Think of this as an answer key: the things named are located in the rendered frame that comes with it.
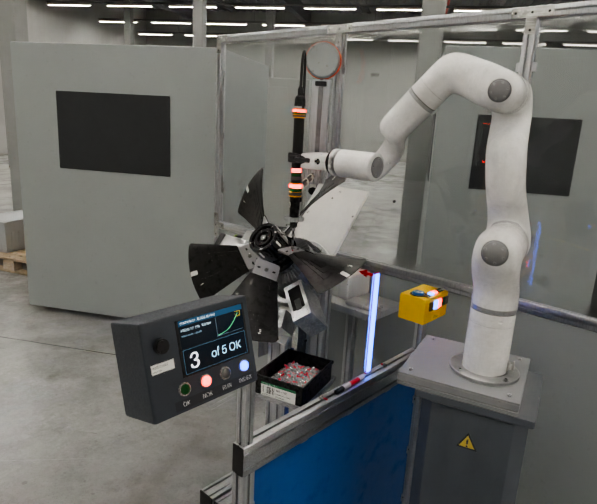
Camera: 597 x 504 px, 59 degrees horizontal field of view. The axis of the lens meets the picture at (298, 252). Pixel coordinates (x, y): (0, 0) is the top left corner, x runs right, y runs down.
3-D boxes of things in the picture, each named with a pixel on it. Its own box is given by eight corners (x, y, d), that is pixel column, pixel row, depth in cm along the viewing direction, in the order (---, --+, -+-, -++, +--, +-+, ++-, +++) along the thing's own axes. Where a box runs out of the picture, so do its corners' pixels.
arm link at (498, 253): (520, 307, 148) (534, 223, 142) (508, 327, 132) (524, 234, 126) (476, 298, 154) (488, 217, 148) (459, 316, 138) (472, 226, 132)
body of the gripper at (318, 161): (325, 175, 161) (298, 171, 168) (345, 173, 168) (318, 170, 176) (326, 150, 159) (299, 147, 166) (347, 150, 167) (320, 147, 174)
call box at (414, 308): (420, 310, 195) (423, 283, 192) (445, 318, 188) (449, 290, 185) (396, 321, 183) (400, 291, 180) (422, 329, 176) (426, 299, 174)
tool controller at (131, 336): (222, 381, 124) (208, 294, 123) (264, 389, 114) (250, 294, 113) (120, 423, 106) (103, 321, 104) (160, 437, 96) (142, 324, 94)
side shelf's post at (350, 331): (339, 461, 261) (352, 302, 241) (345, 465, 259) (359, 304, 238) (333, 465, 258) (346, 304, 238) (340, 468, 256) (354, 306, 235)
